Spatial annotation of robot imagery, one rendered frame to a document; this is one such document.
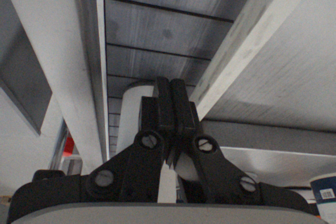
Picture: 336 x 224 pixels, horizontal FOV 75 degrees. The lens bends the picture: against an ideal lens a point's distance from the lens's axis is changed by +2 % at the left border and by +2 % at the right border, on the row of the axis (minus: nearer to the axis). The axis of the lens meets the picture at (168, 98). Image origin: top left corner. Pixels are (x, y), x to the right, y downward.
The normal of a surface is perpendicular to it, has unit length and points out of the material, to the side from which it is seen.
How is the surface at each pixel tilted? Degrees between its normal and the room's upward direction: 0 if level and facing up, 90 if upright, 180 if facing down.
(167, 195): 90
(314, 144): 90
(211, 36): 0
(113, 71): 0
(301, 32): 0
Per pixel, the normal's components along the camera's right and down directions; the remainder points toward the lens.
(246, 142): 0.22, -0.50
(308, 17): 0.00, 0.86
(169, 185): 0.81, -0.30
